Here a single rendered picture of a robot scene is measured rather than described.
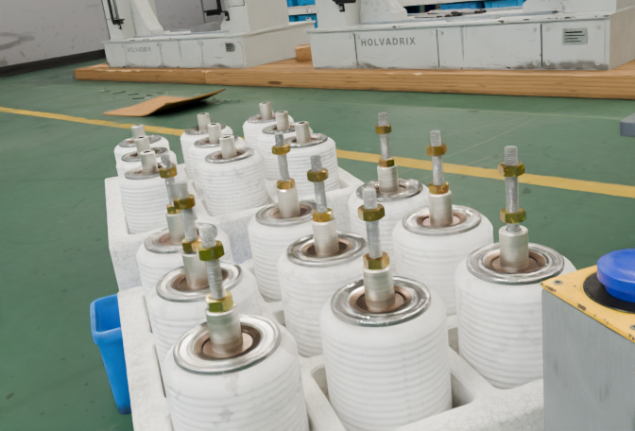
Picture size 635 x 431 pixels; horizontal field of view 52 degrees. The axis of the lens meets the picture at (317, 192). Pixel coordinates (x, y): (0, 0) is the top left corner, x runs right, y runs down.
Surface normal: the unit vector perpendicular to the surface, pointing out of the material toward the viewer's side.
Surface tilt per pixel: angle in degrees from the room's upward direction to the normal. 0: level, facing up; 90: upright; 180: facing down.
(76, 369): 0
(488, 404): 0
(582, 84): 90
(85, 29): 90
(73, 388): 0
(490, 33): 90
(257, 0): 90
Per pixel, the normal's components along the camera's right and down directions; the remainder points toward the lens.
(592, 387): -0.94, 0.21
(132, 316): -0.12, -0.95
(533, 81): -0.70, 0.30
